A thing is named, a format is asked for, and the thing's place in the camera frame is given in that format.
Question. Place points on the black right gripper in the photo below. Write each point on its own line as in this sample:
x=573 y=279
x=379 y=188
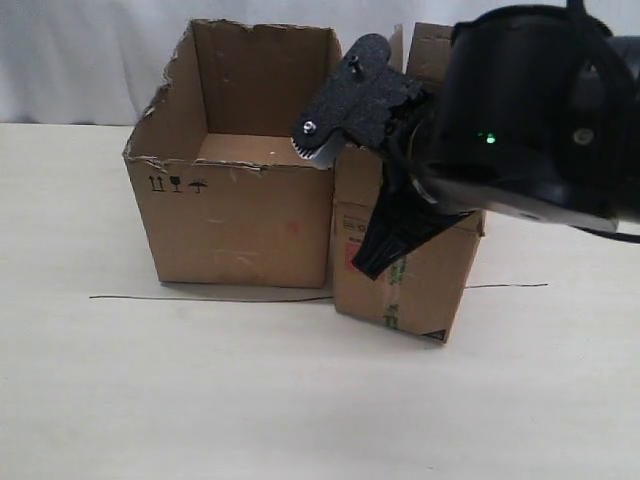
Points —
x=373 y=124

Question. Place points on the small taped cardboard box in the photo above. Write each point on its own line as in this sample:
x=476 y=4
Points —
x=420 y=293

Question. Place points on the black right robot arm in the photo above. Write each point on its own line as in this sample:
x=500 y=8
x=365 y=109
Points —
x=537 y=117

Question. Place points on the large torn cardboard box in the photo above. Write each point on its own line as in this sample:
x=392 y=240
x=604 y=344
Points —
x=223 y=196

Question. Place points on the thin black line marker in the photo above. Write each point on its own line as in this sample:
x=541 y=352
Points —
x=303 y=299

